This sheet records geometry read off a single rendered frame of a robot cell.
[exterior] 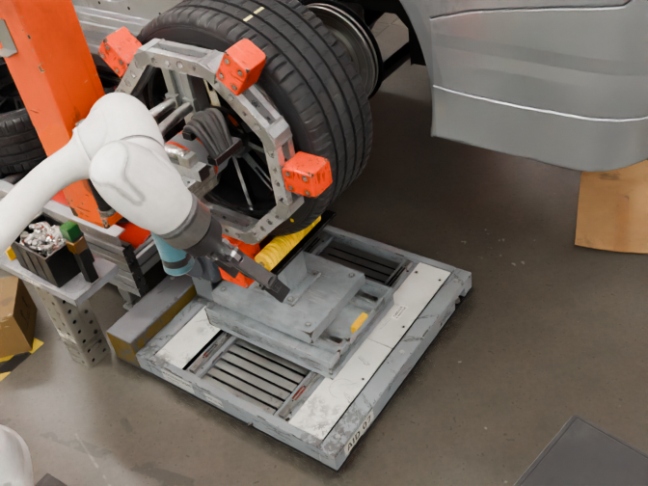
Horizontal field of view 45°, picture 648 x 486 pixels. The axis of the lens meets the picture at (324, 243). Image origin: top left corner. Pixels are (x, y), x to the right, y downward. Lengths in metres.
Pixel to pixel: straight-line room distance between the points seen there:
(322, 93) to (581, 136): 0.61
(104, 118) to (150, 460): 1.35
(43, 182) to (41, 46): 0.85
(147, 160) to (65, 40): 1.04
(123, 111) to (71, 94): 0.91
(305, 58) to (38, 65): 0.71
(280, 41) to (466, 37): 0.43
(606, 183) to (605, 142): 1.27
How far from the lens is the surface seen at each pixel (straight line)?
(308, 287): 2.45
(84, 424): 2.63
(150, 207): 1.20
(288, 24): 1.91
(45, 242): 2.40
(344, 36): 2.25
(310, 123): 1.82
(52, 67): 2.18
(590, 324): 2.63
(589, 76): 1.83
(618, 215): 3.03
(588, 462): 1.89
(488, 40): 1.88
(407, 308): 2.56
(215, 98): 2.02
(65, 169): 1.35
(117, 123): 1.31
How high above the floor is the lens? 1.90
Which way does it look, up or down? 40 degrees down
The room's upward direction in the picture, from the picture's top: 10 degrees counter-clockwise
